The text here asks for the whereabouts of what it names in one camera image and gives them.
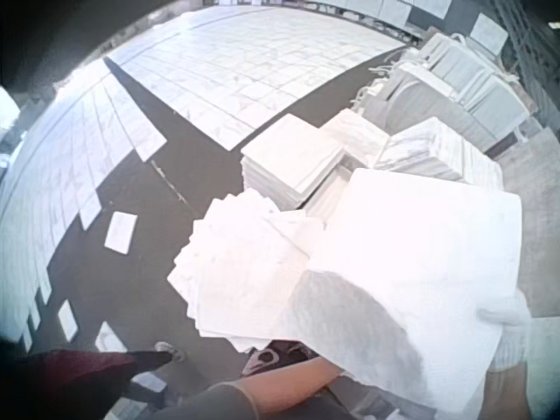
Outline person's right hand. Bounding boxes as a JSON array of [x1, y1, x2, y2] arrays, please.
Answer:
[[477, 289, 534, 374]]

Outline large white paper sheet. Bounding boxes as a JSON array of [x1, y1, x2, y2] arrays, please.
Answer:
[[279, 167, 524, 420]]

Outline fanned bundle of white sheets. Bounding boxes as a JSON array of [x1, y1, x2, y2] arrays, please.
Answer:
[[167, 190, 327, 354]]

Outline striped stack of white sheets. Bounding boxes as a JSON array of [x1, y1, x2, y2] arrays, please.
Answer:
[[374, 116, 505, 190]]

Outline low stack of white sheets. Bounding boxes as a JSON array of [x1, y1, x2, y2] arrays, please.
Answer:
[[303, 164, 356, 220]]

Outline row of white paper bags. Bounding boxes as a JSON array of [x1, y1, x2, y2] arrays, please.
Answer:
[[349, 31, 533, 151]]

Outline small stack of white sheets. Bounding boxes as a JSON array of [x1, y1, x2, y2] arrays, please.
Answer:
[[321, 108, 391, 171]]

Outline dark patterned cloth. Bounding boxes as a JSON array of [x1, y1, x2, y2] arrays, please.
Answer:
[[242, 339, 323, 377]]

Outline grey metal rack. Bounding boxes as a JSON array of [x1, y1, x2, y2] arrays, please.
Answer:
[[498, 0, 560, 116]]

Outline tall stack of white sheets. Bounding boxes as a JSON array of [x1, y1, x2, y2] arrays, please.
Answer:
[[240, 113, 352, 212]]

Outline wide field of laid-out sheets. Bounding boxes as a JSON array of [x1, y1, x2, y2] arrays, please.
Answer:
[[107, 3, 409, 152]]

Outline single white sheet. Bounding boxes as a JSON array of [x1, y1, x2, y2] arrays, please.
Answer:
[[129, 372, 169, 396], [103, 211, 139, 256], [94, 321, 129, 354], [56, 299, 80, 342]]

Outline person's legs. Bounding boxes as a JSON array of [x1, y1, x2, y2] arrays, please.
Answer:
[[8, 340, 187, 420]]

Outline curved rows of laid-out sheets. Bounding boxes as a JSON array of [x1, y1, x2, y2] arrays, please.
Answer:
[[0, 80, 168, 351]]

